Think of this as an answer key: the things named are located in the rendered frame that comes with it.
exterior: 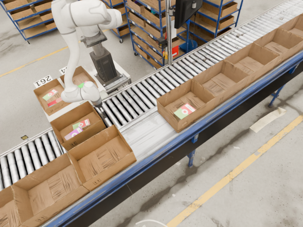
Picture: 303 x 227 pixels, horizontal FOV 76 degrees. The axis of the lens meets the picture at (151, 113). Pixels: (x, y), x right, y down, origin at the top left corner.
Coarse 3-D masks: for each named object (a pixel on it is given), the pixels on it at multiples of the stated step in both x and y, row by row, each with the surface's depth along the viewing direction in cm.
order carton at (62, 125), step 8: (80, 104) 183; (88, 104) 188; (72, 112) 182; (80, 112) 188; (88, 112) 195; (96, 112) 175; (56, 120) 177; (64, 120) 183; (72, 120) 188; (80, 120) 193; (96, 120) 190; (56, 128) 183; (64, 128) 188; (72, 128) 187; (88, 128) 167; (96, 128) 173; (104, 128) 180; (56, 136) 164; (64, 136) 182; (80, 136) 167; (88, 136) 174; (64, 144) 161; (72, 144) 167
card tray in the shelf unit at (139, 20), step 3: (129, 12) 300; (132, 12) 304; (132, 15) 298; (135, 15) 309; (132, 18) 304; (135, 18) 295; (138, 18) 286; (141, 18) 302; (135, 21) 300; (138, 21) 291; (141, 21) 284; (144, 21) 281; (141, 24) 289; (144, 24) 284
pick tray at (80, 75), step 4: (76, 68) 229; (80, 68) 232; (76, 72) 231; (80, 72) 235; (84, 72) 234; (60, 76) 222; (76, 76) 233; (80, 76) 232; (84, 76) 231; (88, 76) 228; (72, 80) 229; (76, 80) 228; (80, 80) 228; (84, 80) 227; (88, 80) 226; (92, 80) 221; (64, 84) 214; (76, 84) 224; (96, 84) 214
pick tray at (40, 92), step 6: (48, 84) 219; (54, 84) 223; (60, 84) 221; (36, 90) 214; (42, 90) 219; (48, 90) 223; (60, 90) 221; (36, 96) 206; (42, 96) 218; (54, 96) 216; (60, 96) 215; (42, 102) 212; (48, 102) 211; (60, 102) 199; (66, 102) 203; (42, 108) 195; (48, 108) 194; (54, 108) 198; (60, 108) 203; (48, 114) 199
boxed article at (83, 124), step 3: (84, 120) 190; (87, 120) 189; (78, 123) 188; (81, 123) 188; (84, 123) 187; (87, 123) 187; (75, 126) 187; (78, 126) 186; (81, 126) 186; (84, 126) 186
